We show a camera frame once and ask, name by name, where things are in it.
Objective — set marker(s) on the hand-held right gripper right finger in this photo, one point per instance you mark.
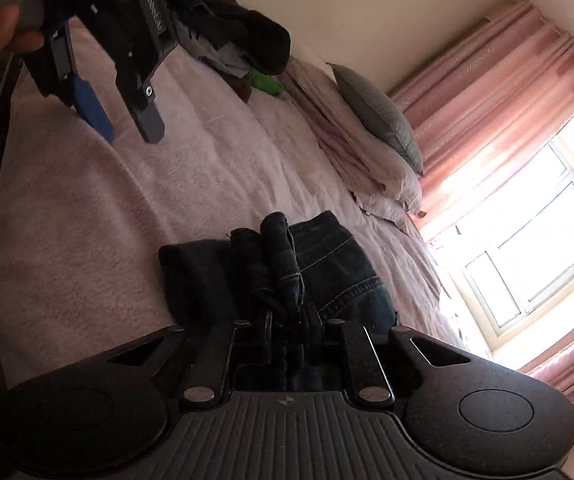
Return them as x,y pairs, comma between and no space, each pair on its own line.
357,350

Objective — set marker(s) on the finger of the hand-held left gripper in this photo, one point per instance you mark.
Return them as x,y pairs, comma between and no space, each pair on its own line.
144,110
94,107

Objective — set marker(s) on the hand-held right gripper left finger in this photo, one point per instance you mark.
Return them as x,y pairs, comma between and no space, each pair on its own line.
227,345

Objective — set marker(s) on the dark blue jeans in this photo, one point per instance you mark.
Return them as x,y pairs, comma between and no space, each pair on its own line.
337,260

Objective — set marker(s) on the grey hoodie with black print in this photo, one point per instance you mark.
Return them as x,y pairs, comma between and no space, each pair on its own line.
212,55

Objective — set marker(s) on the brown garment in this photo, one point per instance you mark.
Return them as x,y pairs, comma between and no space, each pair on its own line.
241,89

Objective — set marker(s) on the green object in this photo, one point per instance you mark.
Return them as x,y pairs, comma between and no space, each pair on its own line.
267,84

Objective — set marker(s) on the black garment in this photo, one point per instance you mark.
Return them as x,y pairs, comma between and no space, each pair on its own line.
257,35

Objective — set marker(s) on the pink pillow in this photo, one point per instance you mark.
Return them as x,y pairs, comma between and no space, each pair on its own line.
402,187

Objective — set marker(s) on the white framed window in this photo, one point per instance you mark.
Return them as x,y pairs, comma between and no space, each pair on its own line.
532,260

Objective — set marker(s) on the pink curtain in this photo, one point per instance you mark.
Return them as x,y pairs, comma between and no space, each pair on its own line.
492,90
572,355

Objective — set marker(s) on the grey checked pillow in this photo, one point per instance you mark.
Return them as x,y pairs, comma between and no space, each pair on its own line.
382,115

